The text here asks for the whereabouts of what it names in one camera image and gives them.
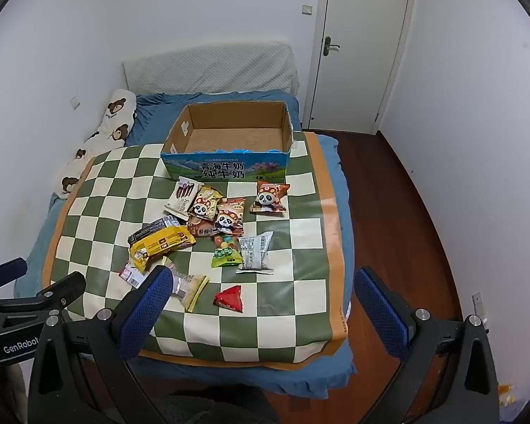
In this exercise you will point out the red white snack packet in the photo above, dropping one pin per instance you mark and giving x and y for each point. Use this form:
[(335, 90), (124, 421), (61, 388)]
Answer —
[(132, 276)]

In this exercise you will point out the white quilted headboard cushion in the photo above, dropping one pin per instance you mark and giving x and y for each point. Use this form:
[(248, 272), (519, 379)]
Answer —
[(212, 68)]

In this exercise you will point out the green checkered mat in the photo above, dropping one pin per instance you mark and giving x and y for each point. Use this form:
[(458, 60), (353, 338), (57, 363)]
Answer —
[(291, 282)]

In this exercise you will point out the blue bedsheet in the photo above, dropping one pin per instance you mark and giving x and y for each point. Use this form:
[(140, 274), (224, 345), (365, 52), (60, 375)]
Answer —
[(159, 110)]

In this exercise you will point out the green candy bag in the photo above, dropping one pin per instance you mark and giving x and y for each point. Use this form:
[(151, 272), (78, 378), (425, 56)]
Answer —
[(225, 254)]

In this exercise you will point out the yellow snack packet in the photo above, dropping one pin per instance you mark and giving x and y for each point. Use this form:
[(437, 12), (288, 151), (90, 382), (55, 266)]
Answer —
[(163, 245)]

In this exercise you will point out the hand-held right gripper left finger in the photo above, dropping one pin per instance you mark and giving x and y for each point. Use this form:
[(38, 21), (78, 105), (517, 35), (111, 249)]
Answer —
[(145, 311)]

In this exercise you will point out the red triangular snack packet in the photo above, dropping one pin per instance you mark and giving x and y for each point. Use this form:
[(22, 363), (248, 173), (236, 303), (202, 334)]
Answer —
[(230, 298)]

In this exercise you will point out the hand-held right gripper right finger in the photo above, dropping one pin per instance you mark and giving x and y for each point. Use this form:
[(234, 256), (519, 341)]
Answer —
[(380, 313)]

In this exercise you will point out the beige panda snack packet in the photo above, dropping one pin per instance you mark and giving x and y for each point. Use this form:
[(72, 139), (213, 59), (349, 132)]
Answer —
[(205, 203)]

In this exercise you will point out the white door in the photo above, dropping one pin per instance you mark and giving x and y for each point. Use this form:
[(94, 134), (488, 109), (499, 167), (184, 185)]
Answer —
[(362, 53)]

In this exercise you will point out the orange panda snack packet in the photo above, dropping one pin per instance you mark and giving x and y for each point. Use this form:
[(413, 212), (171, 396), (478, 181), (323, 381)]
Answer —
[(269, 198), (229, 220)]

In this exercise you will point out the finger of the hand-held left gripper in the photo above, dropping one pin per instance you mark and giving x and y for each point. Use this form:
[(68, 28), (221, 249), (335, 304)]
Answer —
[(66, 289), (4, 273)]

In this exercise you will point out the black snack packet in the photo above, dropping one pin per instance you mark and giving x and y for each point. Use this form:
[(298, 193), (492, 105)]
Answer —
[(154, 229)]

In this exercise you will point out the brown snack packet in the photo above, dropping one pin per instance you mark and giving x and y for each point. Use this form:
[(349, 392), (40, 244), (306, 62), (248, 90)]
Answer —
[(198, 228)]

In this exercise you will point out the white wall outlet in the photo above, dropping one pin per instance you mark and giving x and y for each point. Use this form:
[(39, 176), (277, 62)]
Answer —
[(479, 307), (75, 102)]

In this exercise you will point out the white chocolate stick biscuit packet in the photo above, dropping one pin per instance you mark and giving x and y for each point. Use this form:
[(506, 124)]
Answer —
[(182, 195)]

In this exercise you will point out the white light switch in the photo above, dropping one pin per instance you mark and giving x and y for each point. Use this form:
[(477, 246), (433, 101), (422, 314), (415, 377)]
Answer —
[(307, 9)]

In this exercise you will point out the cardboard box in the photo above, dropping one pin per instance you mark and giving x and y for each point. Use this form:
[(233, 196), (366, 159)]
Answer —
[(229, 139)]

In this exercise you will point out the bear print pillow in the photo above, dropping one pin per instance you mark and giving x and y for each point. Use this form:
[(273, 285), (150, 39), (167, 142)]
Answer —
[(115, 117)]

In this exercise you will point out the white grey snack packet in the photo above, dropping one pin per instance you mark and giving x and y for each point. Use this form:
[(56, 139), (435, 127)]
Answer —
[(255, 254)]

